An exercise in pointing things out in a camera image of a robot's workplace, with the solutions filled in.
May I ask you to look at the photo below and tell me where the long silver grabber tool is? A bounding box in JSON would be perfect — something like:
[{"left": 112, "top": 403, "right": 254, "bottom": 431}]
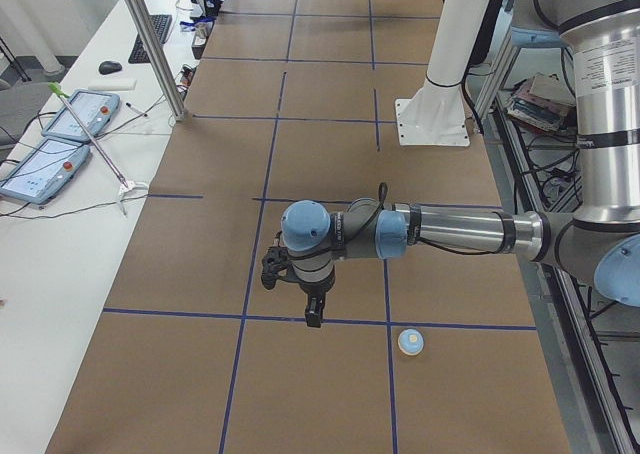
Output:
[{"left": 48, "top": 82, "right": 149, "bottom": 217}]

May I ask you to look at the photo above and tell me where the black keyboard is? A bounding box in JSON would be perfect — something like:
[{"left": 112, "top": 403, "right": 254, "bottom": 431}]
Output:
[{"left": 127, "top": 13, "right": 174, "bottom": 65}]

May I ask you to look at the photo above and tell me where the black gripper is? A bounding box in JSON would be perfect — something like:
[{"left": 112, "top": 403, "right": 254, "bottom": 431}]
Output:
[{"left": 299, "top": 279, "right": 334, "bottom": 328}]

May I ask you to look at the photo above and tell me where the lower blue teach pendant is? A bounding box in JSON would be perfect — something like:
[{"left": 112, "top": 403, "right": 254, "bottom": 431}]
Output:
[{"left": 1, "top": 137, "right": 90, "bottom": 205}]

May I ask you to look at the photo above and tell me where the stack of books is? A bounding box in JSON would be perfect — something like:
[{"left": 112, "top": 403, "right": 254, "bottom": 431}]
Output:
[{"left": 506, "top": 73, "right": 575, "bottom": 132}]

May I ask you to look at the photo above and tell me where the blue teach pendant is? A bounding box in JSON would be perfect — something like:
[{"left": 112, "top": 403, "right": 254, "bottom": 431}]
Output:
[
  {"left": 1, "top": 137, "right": 90, "bottom": 205},
  {"left": 42, "top": 89, "right": 120, "bottom": 142}
]

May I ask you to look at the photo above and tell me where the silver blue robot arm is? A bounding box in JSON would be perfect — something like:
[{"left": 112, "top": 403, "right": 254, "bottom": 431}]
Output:
[{"left": 261, "top": 0, "right": 639, "bottom": 327}]

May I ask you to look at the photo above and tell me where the light blue call bell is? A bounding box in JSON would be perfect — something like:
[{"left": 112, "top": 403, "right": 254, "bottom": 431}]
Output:
[{"left": 397, "top": 328, "right": 425, "bottom": 357}]

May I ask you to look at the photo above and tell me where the white rectangular block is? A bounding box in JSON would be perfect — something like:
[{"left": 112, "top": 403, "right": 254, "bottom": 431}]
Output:
[{"left": 87, "top": 78, "right": 137, "bottom": 91}]

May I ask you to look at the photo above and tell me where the metal cup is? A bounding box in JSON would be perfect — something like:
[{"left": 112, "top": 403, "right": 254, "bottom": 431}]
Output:
[{"left": 193, "top": 22, "right": 210, "bottom": 46}]

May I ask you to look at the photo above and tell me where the aluminium frame post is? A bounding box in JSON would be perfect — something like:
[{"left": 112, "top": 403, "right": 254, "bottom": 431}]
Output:
[{"left": 124, "top": 0, "right": 186, "bottom": 122}]

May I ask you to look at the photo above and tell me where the black computer mouse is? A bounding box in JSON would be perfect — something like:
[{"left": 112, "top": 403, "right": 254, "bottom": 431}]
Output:
[{"left": 98, "top": 60, "right": 123, "bottom": 75}]

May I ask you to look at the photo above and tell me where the upper blue teach pendant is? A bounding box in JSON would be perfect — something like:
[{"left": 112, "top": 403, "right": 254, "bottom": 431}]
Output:
[{"left": 42, "top": 89, "right": 120, "bottom": 142}]

